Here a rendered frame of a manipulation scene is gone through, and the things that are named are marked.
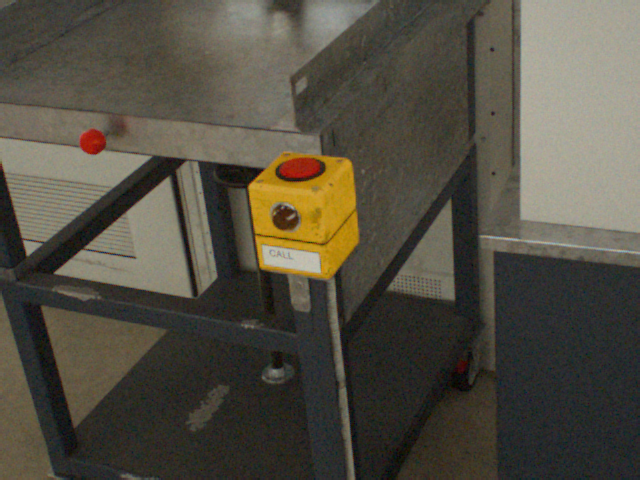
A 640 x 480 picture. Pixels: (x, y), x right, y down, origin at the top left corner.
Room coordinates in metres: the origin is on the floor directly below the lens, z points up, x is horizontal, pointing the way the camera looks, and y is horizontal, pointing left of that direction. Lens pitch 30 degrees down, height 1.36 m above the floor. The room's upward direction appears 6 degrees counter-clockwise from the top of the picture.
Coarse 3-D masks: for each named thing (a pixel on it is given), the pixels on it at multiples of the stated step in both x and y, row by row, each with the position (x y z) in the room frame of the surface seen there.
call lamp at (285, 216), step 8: (272, 208) 0.90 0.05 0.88; (280, 208) 0.89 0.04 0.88; (288, 208) 0.89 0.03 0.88; (296, 208) 0.89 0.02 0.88; (272, 216) 0.89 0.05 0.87; (280, 216) 0.89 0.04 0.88; (288, 216) 0.89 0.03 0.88; (296, 216) 0.89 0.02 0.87; (280, 224) 0.89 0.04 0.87; (288, 224) 0.88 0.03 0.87; (296, 224) 0.89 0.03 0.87
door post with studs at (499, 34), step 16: (496, 0) 1.73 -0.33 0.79; (496, 16) 1.73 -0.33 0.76; (496, 32) 1.73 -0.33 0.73; (496, 48) 1.73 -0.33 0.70; (496, 64) 1.73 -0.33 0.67; (496, 80) 1.73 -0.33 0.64; (496, 96) 1.73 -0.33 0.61; (496, 112) 1.73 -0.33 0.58; (496, 128) 1.73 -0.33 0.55; (496, 144) 1.73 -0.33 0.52; (496, 160) 1.74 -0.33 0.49; (496, 176) 1.74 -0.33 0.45; (496, 192) 1.74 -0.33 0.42
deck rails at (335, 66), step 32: (32, 0) 1.61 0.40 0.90; (64, 0) 1.68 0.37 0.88; (96, 0) 1.75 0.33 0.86; (384, 0) 1.41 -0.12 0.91; (416, 0) 1.52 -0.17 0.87; (0, 32) 1.54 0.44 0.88; (32, 32) 1.60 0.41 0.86; (64, 32) 1.61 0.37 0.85; (352, 32) 1.31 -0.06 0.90; (384, 32) 1.41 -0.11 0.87; (0, 64) 1.49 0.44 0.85; (320, 64) 1.22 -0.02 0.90; (352, 64) 1.30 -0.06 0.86; (320, 96) 1.21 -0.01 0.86; (288, 128) 1.15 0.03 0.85
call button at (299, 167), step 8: (288, 160) 0.95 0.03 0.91; (296, 160) 0.95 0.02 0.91; (304, 160) 0.94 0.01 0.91; (312, 160) 0.94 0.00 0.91; (280, 168) 0.94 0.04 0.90; (288, 168) 0.93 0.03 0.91; (296, 168) 0.93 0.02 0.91; (304, 168) 0.93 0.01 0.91; (312, 168) 0.92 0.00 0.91; (288, 176) 0.92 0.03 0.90; (296, 176) 0.92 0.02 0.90; (304, 176) 0.91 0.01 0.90
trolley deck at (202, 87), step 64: (128, 0) 1.76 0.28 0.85; (192, 0) 1.72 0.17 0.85; (256, 0) 1.69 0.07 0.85; (320, 0) 1.65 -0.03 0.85; (448, 0) 1.58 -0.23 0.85; (64, 64) 1.47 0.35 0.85; (128, 64) 1.45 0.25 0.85; (192, 64) 1.42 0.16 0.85; (256, 64) 1.39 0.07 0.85; (384, 64) 1.34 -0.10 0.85; (0, 128) 1.36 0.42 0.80; (64, 128) 1.31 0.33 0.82; (128, 128) 1.26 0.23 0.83; (192, 128) 1.22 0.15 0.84; (256, 128) 1.17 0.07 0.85; (320, 128) 1.15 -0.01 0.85
